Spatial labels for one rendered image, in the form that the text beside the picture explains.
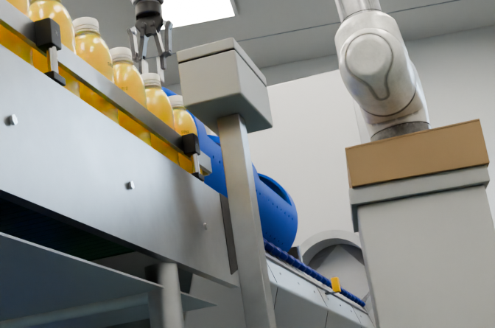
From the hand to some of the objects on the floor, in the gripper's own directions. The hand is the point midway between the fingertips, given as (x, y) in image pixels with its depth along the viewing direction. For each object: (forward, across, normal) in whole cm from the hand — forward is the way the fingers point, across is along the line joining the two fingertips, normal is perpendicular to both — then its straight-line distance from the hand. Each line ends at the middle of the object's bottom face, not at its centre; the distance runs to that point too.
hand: (152, 71), depth 255 cm
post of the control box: (+144, -49, +83) cm, 173 cm away
